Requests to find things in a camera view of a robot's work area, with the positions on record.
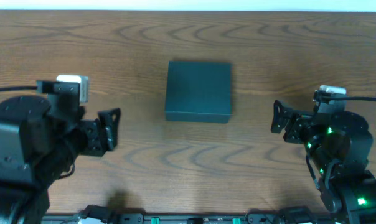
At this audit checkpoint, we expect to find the dark green box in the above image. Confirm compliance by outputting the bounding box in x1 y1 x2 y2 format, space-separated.
164 61 232 124

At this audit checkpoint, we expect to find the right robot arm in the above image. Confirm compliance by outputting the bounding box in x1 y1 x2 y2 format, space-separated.
271 100 376 223

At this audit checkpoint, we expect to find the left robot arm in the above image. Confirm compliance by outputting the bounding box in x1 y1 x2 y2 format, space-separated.
0 95 121 223

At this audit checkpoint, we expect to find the black mounting rail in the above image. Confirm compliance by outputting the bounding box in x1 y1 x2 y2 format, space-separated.
41 205 334 224

